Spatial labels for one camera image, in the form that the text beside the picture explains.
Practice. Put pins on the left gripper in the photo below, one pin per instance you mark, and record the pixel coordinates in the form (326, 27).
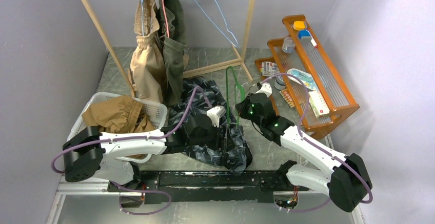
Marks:
(223, 144)

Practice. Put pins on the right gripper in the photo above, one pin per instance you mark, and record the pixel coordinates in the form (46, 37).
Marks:
(243, 107)

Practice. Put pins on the green hanger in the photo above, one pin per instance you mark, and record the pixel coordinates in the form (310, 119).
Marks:
(239, 92)

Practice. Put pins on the white plastic laundry basket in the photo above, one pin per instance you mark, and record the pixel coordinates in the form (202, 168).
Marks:
(156, 112)

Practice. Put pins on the brown shorts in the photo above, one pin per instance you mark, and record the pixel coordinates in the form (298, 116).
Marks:
(119, 115)

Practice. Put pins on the light blue wire hanger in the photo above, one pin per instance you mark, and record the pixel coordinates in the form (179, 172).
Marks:
(215, 14)

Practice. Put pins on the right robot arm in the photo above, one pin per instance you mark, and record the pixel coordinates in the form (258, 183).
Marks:
(343, 178)

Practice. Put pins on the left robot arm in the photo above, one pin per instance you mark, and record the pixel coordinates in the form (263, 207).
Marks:
(92, 153)

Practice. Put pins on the beige shorts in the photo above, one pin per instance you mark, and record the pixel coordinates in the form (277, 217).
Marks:
(147, 64)

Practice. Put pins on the olive green shorts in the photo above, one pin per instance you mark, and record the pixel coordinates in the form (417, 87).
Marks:
(173, 49)

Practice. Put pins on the crayon pack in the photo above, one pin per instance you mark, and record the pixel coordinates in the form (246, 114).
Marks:
(286, 96)

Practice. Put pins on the round tin can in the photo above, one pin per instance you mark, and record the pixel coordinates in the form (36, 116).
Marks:
(279, 82)

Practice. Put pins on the colourful snack packet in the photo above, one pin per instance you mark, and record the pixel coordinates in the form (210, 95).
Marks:
(269, 69)

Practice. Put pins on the wooden clothes rack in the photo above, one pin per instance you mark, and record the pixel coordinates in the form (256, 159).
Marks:
(238, 61)

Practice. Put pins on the orange wooden shelf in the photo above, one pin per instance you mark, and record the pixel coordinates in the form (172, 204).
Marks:
(316, 62)

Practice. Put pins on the light blue oval package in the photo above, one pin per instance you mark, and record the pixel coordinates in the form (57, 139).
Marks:
(304, 77)

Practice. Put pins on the white red box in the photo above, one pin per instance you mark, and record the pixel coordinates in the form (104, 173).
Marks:
(318, 104)

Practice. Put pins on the clear plastic jar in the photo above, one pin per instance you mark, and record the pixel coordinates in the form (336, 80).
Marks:
(288, 45)

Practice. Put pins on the blue white box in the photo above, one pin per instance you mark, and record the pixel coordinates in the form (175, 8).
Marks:
(305, 36)

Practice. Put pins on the yellow sponge block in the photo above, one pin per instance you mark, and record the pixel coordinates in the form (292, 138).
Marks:
(299, 25)

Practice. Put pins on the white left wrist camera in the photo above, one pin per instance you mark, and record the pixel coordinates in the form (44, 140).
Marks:
(215, 115)

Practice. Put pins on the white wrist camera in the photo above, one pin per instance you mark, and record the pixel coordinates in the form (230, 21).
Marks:
(264, 88)
(215, 115)

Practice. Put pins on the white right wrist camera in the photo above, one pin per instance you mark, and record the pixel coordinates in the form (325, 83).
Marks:
(264, 88)

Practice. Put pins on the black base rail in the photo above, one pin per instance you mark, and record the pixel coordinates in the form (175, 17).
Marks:
(264, 186)

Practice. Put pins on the pink wire hanger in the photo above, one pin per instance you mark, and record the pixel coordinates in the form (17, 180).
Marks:
(166, 18)

